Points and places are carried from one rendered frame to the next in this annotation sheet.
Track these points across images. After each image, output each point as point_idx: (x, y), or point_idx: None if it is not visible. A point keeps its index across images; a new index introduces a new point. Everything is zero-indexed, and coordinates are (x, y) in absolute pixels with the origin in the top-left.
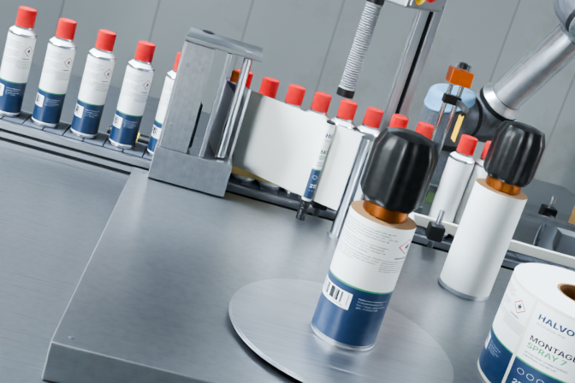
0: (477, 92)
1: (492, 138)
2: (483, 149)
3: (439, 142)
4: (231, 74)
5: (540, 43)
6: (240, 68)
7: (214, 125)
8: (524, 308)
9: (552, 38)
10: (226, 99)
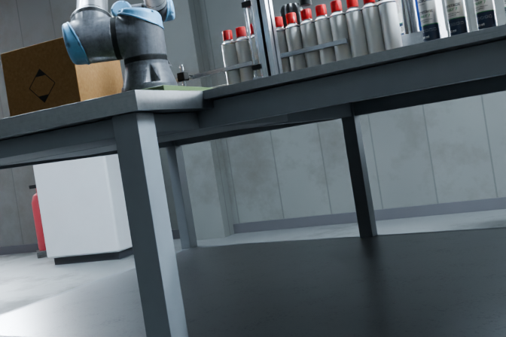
0: (101, 15)
1: (299, 11)
2: (245, 31)
3: (250, 33)
4: None
5: None
6: None
7: (404, 22)
8: None
9: None
10: (403, 4)
